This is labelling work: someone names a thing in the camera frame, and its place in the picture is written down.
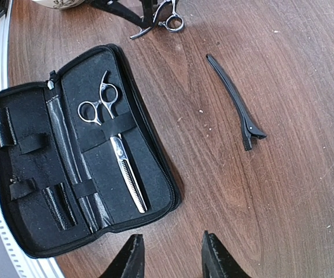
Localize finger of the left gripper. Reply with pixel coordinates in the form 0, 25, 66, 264
91, 0, 146, 28

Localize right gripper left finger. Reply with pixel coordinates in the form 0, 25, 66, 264
100, 234, 145, 278

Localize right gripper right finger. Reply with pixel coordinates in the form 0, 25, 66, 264
201, 231, 250, 278

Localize black zip tool case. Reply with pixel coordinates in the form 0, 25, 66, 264
8, 44, 182, 258

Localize silver thinning scissors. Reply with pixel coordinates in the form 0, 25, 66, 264
77, 70, 148, 214

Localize white ceramic bowl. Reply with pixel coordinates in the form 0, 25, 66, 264
32, 0, 84, 10

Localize black hair clip centre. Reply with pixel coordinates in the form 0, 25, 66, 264
206, 54, 267, 151

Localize silver straight scissors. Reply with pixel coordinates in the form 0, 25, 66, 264
130, 0, 185, 40

